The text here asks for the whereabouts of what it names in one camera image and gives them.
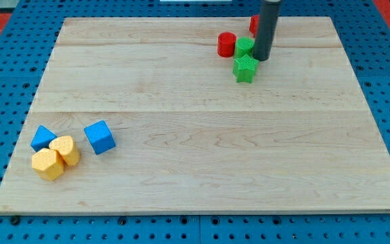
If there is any yellow hexagon block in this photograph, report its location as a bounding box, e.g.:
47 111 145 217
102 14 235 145
31 148 64 181

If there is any red cylinder block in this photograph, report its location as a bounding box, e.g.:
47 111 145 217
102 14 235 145
217 32 236 58

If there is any blue triangle block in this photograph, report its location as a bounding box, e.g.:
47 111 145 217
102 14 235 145
30 125 57 152

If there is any blue cube block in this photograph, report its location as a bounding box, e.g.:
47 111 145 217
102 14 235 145
83 121 116 155

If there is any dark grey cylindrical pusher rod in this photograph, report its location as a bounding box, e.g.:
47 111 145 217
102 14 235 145
253 0 282 61

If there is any light wooden board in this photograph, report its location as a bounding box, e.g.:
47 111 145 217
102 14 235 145
0 17 390 216

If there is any green cylinder block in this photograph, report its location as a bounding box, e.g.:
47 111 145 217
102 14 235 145
234 37 255 58

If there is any green star block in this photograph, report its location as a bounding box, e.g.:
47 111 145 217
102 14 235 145
233 54 259 83

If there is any yellow heart block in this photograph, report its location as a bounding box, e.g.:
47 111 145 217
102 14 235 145
49 136 81 166

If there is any red block behind rod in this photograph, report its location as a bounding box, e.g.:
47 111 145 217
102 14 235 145
248 14 259 37

